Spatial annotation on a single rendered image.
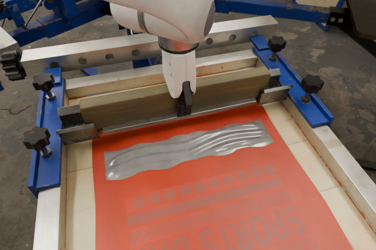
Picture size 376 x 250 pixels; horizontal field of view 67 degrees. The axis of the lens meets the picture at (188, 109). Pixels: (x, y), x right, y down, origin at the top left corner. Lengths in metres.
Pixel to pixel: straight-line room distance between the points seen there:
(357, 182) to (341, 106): 1.72
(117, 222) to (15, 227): 1.27
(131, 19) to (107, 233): 0.35
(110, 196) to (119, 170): 0.05
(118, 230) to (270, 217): 0.27
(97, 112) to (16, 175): 1.40
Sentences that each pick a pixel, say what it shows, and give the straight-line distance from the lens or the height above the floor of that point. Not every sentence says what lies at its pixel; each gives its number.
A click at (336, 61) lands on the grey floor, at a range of 2.74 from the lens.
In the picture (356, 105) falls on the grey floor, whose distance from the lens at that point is 2.37.
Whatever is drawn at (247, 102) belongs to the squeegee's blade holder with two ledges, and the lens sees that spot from 0.66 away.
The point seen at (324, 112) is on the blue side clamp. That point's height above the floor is 1.01.
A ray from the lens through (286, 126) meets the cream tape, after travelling 0.69.
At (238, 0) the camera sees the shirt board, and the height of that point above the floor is 0.92.
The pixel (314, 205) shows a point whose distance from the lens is 0.59.
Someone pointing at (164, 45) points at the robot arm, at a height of 1.18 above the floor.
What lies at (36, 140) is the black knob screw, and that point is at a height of 1.06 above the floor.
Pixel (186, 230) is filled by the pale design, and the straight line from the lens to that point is 0.53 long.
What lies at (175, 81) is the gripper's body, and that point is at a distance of 0.52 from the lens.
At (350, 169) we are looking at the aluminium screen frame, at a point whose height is 0.99.
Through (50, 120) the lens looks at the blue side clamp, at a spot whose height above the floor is 1.00.
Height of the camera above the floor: 1.45
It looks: 46 degrees down
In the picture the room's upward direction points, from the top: straight up
